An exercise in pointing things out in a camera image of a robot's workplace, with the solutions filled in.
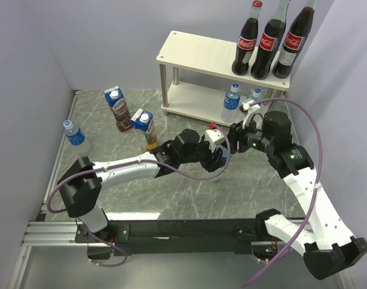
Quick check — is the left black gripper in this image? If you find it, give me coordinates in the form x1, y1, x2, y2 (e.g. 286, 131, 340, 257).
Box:
180, 136, 227, 172

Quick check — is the black base crossbar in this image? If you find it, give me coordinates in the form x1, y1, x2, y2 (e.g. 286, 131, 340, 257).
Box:
75, 219, 274, 255

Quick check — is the white two-tier wooden shelf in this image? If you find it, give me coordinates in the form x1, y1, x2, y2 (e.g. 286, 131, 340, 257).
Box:
156, 31, 290, 125

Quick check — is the aluminium frame rail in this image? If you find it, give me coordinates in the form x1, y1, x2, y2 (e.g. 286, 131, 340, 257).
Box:
8, 90, 353, 289

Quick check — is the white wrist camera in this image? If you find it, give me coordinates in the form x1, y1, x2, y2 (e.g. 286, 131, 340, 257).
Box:
239, 99, 260, 117
204, 122, 225, 152

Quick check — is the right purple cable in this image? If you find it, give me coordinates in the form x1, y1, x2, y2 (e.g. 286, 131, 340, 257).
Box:
242, 96, 324, 288

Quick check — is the grape juice carton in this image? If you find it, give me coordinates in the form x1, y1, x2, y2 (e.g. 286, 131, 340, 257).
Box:
104, 86, 133, 132

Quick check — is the pineapple juice carton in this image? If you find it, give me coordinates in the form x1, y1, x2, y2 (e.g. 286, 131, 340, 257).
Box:
131, 108, 158, 151

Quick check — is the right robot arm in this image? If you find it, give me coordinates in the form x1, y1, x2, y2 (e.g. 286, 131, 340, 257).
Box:
228, 111, 367, 280

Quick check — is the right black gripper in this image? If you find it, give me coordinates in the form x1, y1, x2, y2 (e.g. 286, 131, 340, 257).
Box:
220, 114, 274, 154

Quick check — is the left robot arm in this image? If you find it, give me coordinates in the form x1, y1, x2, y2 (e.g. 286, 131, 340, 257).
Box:
57, 128, 230, 242

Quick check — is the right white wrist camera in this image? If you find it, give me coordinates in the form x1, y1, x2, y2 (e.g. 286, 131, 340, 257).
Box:
239, 99, 260, 117

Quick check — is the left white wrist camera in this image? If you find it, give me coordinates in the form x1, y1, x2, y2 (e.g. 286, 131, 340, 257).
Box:
204, 122, 225, 152

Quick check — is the water bottle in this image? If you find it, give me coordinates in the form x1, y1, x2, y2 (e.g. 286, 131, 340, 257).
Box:
63, 120, 92, 157
214, 144, 228, 175
221, 83, 241, 123
247, 88, 262, 102

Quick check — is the cola glass bottle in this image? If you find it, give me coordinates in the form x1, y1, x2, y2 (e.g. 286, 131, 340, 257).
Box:
231, 1, 262, 75
272, 0, 318, 79
251, 0, 290, 80

